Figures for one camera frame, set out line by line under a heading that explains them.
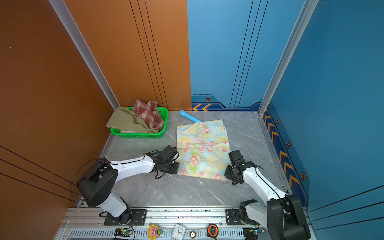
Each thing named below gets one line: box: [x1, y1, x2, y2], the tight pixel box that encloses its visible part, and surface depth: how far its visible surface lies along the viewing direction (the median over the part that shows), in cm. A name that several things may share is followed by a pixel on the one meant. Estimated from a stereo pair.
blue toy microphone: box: [179, 109, 202, 123], surface depth 118 cm
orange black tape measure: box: [206, 223, 219, 239], surface depth 69 cm
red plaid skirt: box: [132, 99, 165, 131], surface depth 107 cm
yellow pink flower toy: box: [148, 224, 162, 240], surface depth 68 cm
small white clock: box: [171, 223, 187, 240], surface depth 70 cm
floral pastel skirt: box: [176, 119, 230, 182], surface depth 99 cm
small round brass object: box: [190, 230, 197, 239], surface depth 68 cm
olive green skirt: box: [105, 106, 159, 134], surface depth 103 cm
